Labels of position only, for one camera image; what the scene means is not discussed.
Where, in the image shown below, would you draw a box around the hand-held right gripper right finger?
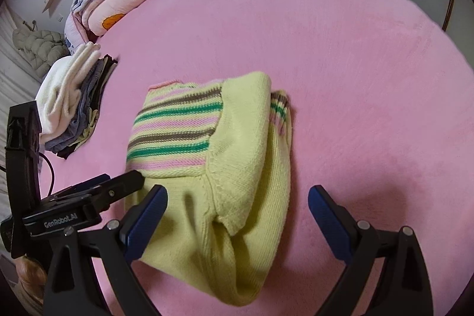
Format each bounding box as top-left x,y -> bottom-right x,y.
307,185 -> 435,316

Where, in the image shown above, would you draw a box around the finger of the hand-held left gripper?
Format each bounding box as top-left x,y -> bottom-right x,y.
42,173 -> 112,200
79,170 -> 146,215

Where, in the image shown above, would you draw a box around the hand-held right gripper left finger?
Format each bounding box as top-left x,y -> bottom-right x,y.
44,185 -> 169,316

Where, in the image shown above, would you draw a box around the yellow striped knit sweater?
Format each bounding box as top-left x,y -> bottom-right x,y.
125,71 -> 294,308

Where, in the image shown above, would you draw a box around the stack of folded clothes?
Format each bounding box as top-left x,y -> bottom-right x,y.
36,43 -> 102,145

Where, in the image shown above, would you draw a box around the person's left hand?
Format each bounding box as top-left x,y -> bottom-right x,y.
15,256 -> 48,307

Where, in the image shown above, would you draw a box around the folded pale yellow garment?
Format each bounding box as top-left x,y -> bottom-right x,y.
76,109 -> 100,148

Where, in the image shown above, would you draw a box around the folded blue jeans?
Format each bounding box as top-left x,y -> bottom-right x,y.
45,59 -> 109,154

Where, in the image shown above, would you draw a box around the pale floral curtain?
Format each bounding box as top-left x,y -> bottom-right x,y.
0,3 -> 47,220

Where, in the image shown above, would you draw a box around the folded black garment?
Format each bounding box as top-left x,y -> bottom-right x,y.
58,54 -> 119,160

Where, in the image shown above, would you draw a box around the grey puffer jacket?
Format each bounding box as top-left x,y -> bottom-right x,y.
13,27 -> 72,78

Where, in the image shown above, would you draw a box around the pink bed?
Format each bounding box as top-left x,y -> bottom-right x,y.
37,0 -> 474,316

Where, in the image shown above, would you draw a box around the pink pillow with blue cartoon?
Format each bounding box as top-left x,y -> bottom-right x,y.
64,12 -> 92,51

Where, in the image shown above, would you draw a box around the black cable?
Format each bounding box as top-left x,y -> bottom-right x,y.
37,152 -> 56,197

